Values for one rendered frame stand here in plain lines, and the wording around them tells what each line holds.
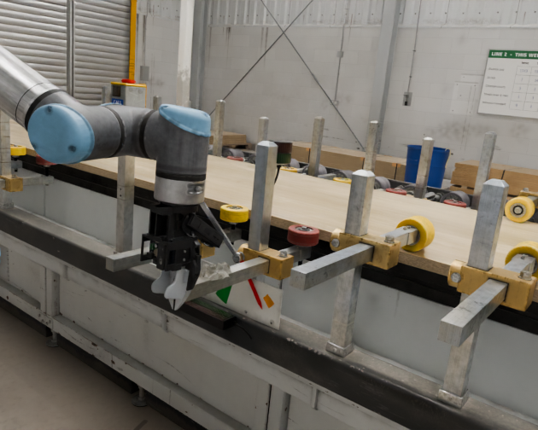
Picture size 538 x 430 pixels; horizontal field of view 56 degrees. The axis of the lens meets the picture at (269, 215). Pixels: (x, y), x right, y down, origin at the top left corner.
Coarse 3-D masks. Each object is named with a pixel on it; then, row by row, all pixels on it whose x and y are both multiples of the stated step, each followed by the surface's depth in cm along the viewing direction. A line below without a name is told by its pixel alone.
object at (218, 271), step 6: (216, 264) 105; (222, 264) 106; (228, 264) 109; (204, 270) 104; (210, 270) 105; (216, 270) 105; (222, 270) 105; (228, 270) 106; (210, 276) 102; (216, 276) 102; (222, 276) 103
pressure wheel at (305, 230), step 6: (294, 228) 129; (300, 228) 131; (306, 228) 129; (312, 228) 131; (288, 234) 129; (294, 234) 127; (300, 234) 126; (306, 234) 126; (312, 234) 126; (318, 234) 128; (288, 240) 129; (294, 240) 127; (300, 240) 126; (306, 240) 126; (312, 240) 127; (318, 240) 129; (300, 246) 129; (306, 246) 127; (300, 264) 131
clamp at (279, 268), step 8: (240, 248) 123; (248, 248) 121; (248, 256) 121; (256, 256) 120; (264, 256) 118; (272, 256) 117; (288, 256) 118; (272, 264) 117; (280, 264) 116; (288, 264) 118; (272, 272) 117; (280, 272) 116; (288, 272) 119
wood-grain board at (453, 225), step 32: (96, 160) 204; (224, 160) 237; (224, 192) 167; (288, 192) 178; (320, 192) 183; (384, 192) 196; (288, 224) 139; (320, 224) 138; (384, 224) 144; (448, 224) 152; (512, 224) 160; (416, 256) 118; (448, 256) 120
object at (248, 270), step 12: (288, 252) 125; (300, 252) 128; (240, 264) 113; (252, 264) 113; (264, 264) 116; (204, 276) 104; (228, 276) 107; (240, 276) 110; (252, 276) 114; (204, 288) 102; (216, 288) 105
